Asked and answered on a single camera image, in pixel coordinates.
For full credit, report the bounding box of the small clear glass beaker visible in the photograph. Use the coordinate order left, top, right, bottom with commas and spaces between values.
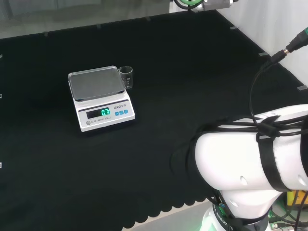
118, 65, 133, 90

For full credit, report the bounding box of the black bench cloth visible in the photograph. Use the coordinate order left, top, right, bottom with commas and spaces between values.
0, 10, 308, 231

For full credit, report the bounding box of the white electronic balance steel pan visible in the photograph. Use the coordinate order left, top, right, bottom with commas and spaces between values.
67, 65, 136, 133

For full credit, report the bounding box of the yellow stop button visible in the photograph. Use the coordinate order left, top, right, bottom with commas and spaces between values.
285, 190, 308, 208

